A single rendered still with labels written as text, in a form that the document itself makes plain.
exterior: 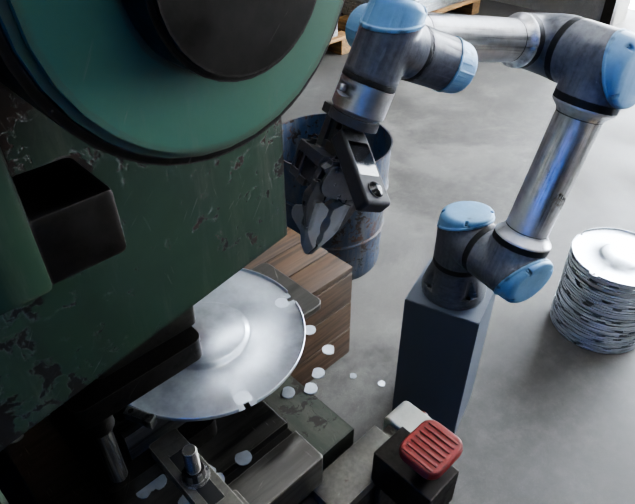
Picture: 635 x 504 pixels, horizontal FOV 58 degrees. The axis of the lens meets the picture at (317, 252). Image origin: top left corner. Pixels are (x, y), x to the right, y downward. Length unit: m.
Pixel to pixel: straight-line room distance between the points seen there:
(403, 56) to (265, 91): 0.47
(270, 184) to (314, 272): 1.11
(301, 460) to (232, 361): 0.16
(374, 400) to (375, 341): 0.23
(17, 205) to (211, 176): 0.21
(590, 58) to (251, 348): 0.73
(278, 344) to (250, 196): 0.37
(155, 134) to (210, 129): 0.03
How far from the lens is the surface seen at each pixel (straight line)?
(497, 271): 1.21
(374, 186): 0.74
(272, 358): 0.81
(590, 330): 2.00
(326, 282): 1.57
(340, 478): 0.86
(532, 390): 1.87
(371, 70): 0.75
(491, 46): 1.07
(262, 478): 0.79
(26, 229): 0.28
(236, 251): 0.51
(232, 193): 0.48
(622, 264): 1.95
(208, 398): 0.77
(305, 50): 0.32
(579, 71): 1.11
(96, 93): 0.25
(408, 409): 0.95
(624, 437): 1.86
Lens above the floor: 1.38
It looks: 38 degrees down
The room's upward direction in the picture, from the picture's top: 1 degrees counter-clockwise
